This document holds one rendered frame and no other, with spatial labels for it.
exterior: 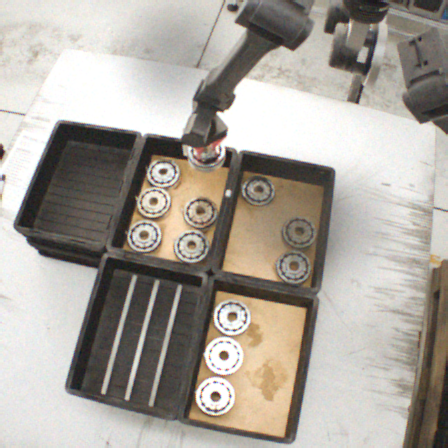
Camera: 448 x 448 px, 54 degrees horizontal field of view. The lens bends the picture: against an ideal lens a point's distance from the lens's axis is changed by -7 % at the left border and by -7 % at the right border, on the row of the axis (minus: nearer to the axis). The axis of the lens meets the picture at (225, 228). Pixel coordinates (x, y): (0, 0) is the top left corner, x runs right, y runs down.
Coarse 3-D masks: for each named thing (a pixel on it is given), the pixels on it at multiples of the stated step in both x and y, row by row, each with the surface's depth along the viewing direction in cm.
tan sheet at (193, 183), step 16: (176, 160) 151; (192, 176) 148; (208, 176) 148; (224, 176) 148; (176, 192) 146; (192, 192) 146; (208, 192) 146; (176, 208) 144; (160, 224) 142; (176, 224) 142; (160, 256) 138
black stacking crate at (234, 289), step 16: (224, 288) 131; (240, 288) 128; (256, 288) 125; (288, 304) 132; (304, 304) 129; (208, 320) 131; (304, 320) 131; (304, 336) 126; (304, 352) 120; (192, 384) 122; (192, 400) 122; (288, 416) 120; (256, 432) 119; (288, 432) 113
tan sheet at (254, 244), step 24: (240, 192) 146; (288, 192) 147; (312, 192) 147; (240, 216) 143; (264, 216) 143; (288, 216) 143; (312, 216) 143; (240, 240) 140; (264, 240) 140; (240, 264) 137; (264, 264) 137; (312, 264) 137
